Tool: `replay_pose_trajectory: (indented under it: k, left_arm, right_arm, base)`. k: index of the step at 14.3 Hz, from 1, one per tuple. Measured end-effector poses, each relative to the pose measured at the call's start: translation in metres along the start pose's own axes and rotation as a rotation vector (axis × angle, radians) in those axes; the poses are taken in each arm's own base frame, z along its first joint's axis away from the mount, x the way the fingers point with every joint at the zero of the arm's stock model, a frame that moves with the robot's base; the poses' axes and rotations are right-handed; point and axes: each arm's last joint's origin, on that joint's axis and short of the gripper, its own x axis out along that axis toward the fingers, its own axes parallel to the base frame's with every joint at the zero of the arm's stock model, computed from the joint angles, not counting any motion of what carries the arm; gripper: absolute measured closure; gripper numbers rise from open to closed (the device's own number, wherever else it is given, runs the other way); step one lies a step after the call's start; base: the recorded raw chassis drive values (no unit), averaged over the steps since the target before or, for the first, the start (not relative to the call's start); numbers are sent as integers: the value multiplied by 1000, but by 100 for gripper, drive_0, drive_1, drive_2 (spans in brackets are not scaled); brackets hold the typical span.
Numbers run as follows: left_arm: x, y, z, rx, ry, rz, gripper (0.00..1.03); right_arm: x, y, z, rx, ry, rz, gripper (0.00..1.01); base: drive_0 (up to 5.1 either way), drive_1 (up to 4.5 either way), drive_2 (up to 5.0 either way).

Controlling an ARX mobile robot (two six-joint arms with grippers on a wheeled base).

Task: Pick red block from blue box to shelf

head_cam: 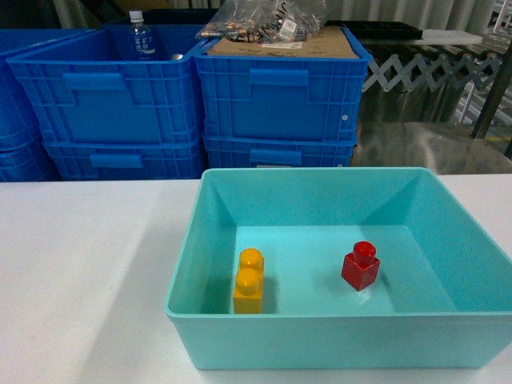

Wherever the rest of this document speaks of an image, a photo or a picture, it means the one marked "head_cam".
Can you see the blue crate lower left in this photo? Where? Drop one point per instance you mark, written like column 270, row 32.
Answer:
column 100, row 162

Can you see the blue crate lower right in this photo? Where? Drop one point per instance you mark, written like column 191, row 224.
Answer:
column 229, row 152

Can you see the blue crate upper left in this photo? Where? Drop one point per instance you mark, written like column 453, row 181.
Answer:
column 92, row 89

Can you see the light blue plastic box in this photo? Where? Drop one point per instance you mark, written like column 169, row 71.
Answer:
column 442, row 296

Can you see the brown cardboard sheet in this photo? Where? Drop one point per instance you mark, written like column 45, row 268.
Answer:
column 280, row 47

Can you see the grey expandable conveyor frame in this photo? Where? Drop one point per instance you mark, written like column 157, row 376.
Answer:
column 406, row 68

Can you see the black tray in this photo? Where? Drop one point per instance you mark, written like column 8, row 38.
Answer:
column 379, row 30

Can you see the red toy block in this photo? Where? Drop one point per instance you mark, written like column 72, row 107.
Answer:
column 360, row 266

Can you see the blue crate upper right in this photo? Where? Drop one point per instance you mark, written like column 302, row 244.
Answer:
column 306, row 94

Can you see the clear bag of parts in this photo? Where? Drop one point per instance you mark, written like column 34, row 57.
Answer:
column 266, row 21

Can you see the yellow toy block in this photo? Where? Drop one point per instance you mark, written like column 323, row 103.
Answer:
column 249, row 282

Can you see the blue crates far left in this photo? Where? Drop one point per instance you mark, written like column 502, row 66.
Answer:
column 23, row 157

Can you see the blue crate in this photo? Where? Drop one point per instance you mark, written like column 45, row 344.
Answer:
column 229, row 152
column 92, row 89
column 100, row 162
column 306, row 94

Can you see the clear water bottle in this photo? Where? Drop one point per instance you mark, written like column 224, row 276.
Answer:
column 141, row 38

